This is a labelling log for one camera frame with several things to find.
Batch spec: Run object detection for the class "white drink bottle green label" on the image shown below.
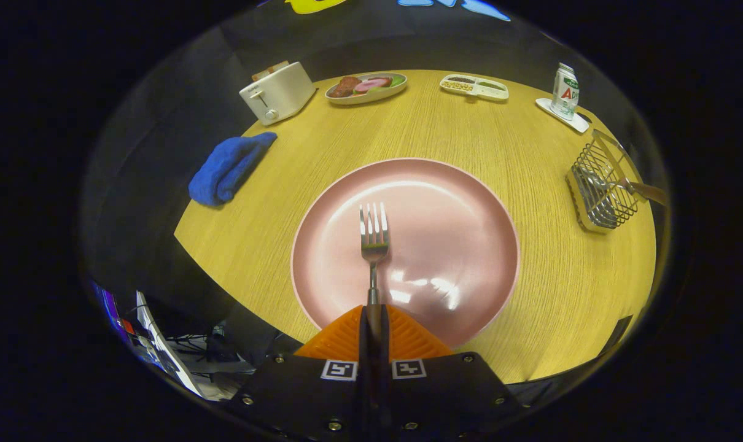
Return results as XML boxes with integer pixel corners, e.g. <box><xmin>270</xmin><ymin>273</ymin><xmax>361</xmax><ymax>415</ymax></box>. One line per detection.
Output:
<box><xmin>550</xmin><ymin>62</ymin><xmax>581</xmax><ymax>121</ymax></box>

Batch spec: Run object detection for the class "metal wire basket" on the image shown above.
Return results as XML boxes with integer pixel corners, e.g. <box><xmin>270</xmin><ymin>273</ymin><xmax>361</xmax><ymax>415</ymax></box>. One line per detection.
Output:
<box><xmin>565</xmin><ymin>129</ymin><xmax>645</xmax><ymax>234</ymax></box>

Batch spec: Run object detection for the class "pink round plate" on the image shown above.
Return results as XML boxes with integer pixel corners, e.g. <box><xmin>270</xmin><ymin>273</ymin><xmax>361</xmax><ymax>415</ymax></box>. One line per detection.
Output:
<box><xmin>290</xmin><ymin>158</ymin><xmax>521</xmax><ymax>351</ymax></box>

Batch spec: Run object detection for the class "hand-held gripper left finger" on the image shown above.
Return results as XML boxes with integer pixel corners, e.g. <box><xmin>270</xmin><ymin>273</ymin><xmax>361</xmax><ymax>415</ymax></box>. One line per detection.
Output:
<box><xmin>224</xmin><ymin>305</ymin><xmax>372</xmax><ymax>442</ymax></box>

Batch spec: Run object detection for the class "white square coaster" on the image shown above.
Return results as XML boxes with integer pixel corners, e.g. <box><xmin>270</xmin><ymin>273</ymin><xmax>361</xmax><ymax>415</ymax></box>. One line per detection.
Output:
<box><xmin>535</xmin><ymin>98</ymin><xmax>591</xmax><ymax>134</ymax></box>

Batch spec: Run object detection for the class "blue folded towel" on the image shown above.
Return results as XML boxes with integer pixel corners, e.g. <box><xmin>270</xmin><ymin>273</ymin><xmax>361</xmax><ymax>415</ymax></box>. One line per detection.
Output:
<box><xmin>188</xmin><ymin>131</ymin><xmax>278</xmax><ymax>207</ymax></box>

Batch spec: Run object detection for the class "black table clamp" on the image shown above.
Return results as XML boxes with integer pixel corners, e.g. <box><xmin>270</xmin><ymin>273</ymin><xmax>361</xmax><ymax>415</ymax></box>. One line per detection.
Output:
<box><xmin>596</xmin><ymin>315</ymin><xmax>634</xmax><ymax>357</ymax></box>

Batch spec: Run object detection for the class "white toaster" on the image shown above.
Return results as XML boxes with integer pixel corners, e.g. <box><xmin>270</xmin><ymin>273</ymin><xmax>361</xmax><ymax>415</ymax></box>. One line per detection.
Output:
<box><xmin>239</xmin><ymin>60</ymin><xmax>317</xmax><ymax>127</ymax></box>

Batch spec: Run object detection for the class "metal fork wooden handle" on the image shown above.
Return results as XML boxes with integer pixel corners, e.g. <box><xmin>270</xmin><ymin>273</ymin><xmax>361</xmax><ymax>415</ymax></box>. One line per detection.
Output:
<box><xmin>359</xmin><ymin>202</ymin><xmax>391</xmax><ymax>344</ymax></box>

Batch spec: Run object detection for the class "black backdrop cloth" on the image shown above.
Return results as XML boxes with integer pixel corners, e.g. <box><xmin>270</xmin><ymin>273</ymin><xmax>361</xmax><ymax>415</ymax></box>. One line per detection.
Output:
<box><xmin>80</xmin><ymin>0</ymin><xmax>655</xmax><ymax>344</ymax></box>

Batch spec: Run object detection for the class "brown meat piece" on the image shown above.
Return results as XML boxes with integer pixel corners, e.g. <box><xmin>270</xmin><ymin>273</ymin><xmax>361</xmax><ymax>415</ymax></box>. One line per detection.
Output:
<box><xmin>329</xmin><ymin>76</ymin><xmax>363</xmax><ymax>99</ymax></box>

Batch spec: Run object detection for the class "toasted bread slice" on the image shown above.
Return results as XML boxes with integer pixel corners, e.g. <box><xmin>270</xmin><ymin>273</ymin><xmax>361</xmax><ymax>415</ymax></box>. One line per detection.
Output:
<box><xmin>251</xmin><ymin>60</ymin><xmax>290</xmax><ymax>82</ymax></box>

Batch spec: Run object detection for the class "metal spoon wooden handle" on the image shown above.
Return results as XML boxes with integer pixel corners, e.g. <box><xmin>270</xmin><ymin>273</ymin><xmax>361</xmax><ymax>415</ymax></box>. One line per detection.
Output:
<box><xmin>575</xmin><ymin>166</ymin><xmax>670</xmax><ymax>208</ymax></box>

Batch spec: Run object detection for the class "white flat panel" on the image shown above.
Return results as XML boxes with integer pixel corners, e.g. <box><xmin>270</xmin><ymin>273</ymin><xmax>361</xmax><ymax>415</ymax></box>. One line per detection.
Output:
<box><xmin>136</xmin><ymin>292</ymin><xmax>203</xmax><ymax>397</ymax></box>

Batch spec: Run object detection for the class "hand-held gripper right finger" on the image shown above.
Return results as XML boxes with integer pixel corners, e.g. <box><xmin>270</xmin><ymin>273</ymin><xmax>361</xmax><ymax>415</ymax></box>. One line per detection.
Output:
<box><xmin>381</xmin><ymin>305</ymin><xmax>526</xmax><ymax>442</ymax></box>

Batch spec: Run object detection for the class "white oval food plate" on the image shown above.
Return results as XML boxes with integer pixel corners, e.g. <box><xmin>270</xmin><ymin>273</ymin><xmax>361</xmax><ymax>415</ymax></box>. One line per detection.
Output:
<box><xmin>325</xmin><ymin>72</ymin><xmax>408</xmax><ymax>106</ymax></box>

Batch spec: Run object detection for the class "white divided bean dish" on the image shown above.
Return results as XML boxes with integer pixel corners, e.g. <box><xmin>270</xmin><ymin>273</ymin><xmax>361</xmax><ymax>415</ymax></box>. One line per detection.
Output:
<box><xmin>439</xmin><ymin>74</ymin><xmax>510</xmax><ymax>102</ymax></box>

